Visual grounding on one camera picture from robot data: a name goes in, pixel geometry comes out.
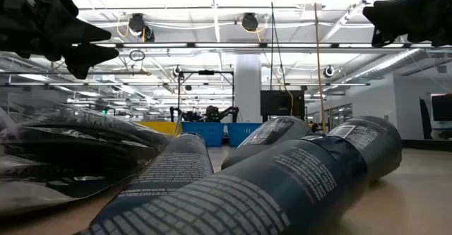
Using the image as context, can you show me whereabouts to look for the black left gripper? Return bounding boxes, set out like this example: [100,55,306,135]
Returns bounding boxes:
[0,0,119,80]

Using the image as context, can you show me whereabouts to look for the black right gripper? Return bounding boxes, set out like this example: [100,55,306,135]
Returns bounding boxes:
[362,0,452,48]

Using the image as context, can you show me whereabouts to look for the clear bag with black item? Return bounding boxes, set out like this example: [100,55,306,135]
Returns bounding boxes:
[0,97,156,133]
[0,121,172,165]
[0,146,160,217]

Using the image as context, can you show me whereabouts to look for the dark blue lotion tube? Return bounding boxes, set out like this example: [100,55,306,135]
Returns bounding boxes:
[90,132,215,229]
[72,133,371,235]

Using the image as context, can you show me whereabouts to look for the black leaning panel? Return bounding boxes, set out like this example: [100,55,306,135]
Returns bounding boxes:
[419,97,436,140]

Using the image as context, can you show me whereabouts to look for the yellow plastic basket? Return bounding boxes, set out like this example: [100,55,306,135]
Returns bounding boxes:
[138,121,184,138]

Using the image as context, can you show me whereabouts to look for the black background monitor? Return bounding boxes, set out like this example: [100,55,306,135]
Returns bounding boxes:
[260,90,306,120]

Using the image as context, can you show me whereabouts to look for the black background robot arms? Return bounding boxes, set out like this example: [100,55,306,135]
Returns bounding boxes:
[169,104,240,123]

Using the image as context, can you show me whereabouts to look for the blue plastic basket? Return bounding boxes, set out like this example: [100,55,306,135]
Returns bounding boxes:
[181,121,225,147]
[227,122,263,147]

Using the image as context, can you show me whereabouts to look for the white round pillar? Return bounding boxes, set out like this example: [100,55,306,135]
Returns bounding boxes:
[234,53,263,123]

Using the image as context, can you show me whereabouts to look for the silver ceiling duct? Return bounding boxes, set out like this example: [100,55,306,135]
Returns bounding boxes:
[345,47,423,84]

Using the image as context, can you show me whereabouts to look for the dark wall screen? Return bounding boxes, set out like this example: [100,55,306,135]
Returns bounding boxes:
[430,92,452,122]

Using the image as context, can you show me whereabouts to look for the black background rig frame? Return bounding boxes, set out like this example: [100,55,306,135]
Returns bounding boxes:
[177,70,235,123]

